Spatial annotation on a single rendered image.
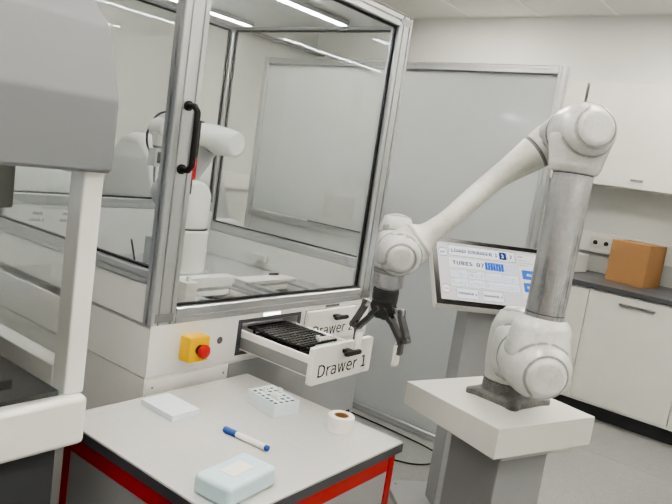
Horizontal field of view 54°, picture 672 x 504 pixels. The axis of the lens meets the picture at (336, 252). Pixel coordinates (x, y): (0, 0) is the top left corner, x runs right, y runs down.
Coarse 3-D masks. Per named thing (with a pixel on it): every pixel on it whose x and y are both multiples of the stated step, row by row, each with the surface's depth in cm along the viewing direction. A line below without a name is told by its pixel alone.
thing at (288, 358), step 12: (252, 324) 215; (300, 324) 222; (252, 336) 202; (240, 348) 205; (252, 348) 202; (264, 348) 198; (276, 348) 196; (288, 348) 193; (276, 360) 196; (288, 360) 193; (300, 360) 190; (300, 372) 190
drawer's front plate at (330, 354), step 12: (312, 348) 185; (324, 348) 188; (336, 348) 193; (360, 348) 203; (312, 360) 185; (324, 360) 189; (336, 360) 194; (348, 360) 199; (360, 360) 204; (312, 372) 186; (324, 372) 190; (336, 372) 195; (348, 372) 200; (312, 384) 187
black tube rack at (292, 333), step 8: (256, 328) 208; (264, 328) 209; (272, 328) 210; (280, 328) 211; (288, 328) 213; (296, 328) 215; (304, 328) 216; (264, 336) 210; (272, 336) 202; (280, 336) 203; (288, 336) 203; (296, 336) 205; (304, 336) 207; (312, 336) 207; (320, 336) 209; (288, 344) 205; (304, 352) 199
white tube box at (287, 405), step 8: (248, 392) 183; (256, 392) 182; (248, 400) 183; (256, 400) 180; (264, 400) 178; (272, 400) 178; (280, 400) 179; (288, 400) 180; (296, 400) 181; (264, 408) 178; (272, 408) 175; (280, 408) 176; (288, 408) 178; (296, 408) 180; (272, 416) 175; (280, 416) 177
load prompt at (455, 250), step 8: (448, 248) 274; (456, 248) 275; (464, 248) 276; (472, 248) 277; (480, 248) 278; (464, 256) 274; (472, 256) 275; (480, 256) 276; (488, 256) 277; (496, 256) 278; (504, 256) 279; (512, 256) 280
